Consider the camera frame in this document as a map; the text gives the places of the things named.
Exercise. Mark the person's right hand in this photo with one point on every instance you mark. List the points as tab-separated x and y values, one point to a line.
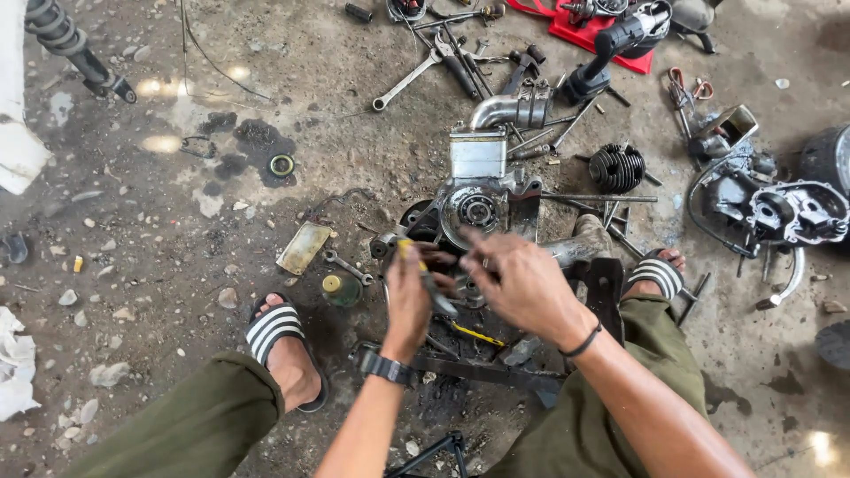
524	285

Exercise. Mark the person's left hand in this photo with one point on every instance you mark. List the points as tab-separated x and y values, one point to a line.
406	307

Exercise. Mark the person's right fingers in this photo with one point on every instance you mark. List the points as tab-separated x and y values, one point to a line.
481	249

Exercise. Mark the person's left fingers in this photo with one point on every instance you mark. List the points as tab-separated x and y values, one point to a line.
435	265

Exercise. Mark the grey scooter engine case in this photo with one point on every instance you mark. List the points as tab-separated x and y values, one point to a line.
485	199

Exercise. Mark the small silver spanner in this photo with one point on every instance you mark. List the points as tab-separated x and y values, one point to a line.
348	267

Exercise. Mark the black wristwatch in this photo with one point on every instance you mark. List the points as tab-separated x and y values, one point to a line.
385	366

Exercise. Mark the long steel rod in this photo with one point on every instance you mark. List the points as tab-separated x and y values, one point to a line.
597	197

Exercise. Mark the flat brass metal plate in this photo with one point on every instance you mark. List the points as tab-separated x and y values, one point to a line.
303	247

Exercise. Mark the black wrist band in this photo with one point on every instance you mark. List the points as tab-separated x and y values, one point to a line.
583	344

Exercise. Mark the black finned engine cylinder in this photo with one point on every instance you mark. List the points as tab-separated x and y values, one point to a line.
617	168

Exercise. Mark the black striped left sandal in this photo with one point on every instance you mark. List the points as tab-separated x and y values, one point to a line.
282	345

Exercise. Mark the black striped sandal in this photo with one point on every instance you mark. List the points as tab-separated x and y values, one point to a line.
282	345
654	273

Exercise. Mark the black striped right sandal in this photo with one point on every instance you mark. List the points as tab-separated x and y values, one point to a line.
654	273

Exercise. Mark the black round oil seal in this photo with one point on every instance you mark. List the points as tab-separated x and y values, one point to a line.
281	165

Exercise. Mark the silver combination wrench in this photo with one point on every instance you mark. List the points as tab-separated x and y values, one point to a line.
406	79

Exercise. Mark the red plastic tray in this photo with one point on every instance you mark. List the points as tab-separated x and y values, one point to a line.
594	30

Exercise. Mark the black socket bit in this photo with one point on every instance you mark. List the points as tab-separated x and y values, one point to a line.
358	12

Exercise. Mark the olive green trousers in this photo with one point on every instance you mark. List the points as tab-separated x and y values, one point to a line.
212	425

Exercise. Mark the dismantled engine cover assembly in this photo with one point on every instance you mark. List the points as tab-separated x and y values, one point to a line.
763	199

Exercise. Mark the chrome curved lever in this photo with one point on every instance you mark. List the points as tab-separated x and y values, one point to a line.
787	282

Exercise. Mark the black scooter tyre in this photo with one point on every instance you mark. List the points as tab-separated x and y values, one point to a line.
830	159

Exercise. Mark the black shock absorber spring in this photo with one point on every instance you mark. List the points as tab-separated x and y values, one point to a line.
73	46

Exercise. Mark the white crumpled cloth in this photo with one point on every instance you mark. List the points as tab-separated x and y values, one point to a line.
16	365

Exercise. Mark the white body panel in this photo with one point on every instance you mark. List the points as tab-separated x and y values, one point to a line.
16	119

